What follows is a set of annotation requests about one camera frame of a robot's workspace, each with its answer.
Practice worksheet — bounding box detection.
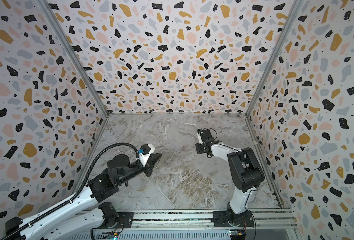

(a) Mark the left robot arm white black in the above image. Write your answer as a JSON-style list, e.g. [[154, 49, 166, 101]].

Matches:
[[4, 153, 162, 240]]

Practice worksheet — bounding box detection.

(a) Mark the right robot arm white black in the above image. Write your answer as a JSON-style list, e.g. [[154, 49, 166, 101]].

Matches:
[[196, 129, 265, 226]]

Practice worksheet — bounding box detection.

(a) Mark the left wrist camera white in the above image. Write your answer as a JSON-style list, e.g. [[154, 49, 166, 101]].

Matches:
[[138, 144, 155, 167]]

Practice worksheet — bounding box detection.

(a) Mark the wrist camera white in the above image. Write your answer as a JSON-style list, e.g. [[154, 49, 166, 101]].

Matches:
[[197, 129, 205, 145], [138, 144, 155, 167]]

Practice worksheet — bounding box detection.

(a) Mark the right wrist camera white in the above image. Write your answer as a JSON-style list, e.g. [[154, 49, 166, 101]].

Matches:
[[197, 129, 205, 145]]

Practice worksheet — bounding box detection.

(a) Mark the left black corrugated cable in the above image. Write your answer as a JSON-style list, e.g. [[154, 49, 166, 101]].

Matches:
[[0, 142, 140, 240]]

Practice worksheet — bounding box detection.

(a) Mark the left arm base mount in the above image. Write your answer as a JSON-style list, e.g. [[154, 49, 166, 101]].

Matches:
[[92, 202, 134, 229]]

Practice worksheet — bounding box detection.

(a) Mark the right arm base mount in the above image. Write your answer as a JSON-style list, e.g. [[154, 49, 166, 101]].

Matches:
[[211, 209, 255, 228]]

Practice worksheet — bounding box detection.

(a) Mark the perforated cable tray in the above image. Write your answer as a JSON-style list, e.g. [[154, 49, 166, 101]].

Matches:
[[95, 230, 231, 240]]

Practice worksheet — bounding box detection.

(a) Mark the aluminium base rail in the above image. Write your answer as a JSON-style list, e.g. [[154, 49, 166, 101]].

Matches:
[[75, 208, 299, 233]]

